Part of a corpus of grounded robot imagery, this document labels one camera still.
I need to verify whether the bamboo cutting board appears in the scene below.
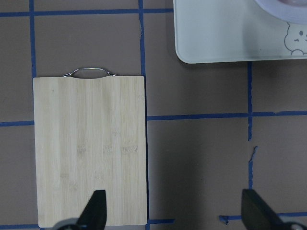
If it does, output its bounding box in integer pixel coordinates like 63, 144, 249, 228
33, 75, 147, 228

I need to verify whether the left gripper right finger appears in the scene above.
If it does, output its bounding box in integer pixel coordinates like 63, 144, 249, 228
241, 189, 284, 230

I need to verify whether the cream bear tray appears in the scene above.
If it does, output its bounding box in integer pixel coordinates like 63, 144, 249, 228
173, 0, 307, 64

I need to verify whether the white round plate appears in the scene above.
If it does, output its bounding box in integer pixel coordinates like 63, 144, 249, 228
255, 0, 307, 24

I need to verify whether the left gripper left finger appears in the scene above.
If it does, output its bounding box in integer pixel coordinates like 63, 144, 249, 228
76, 190, 107, 230

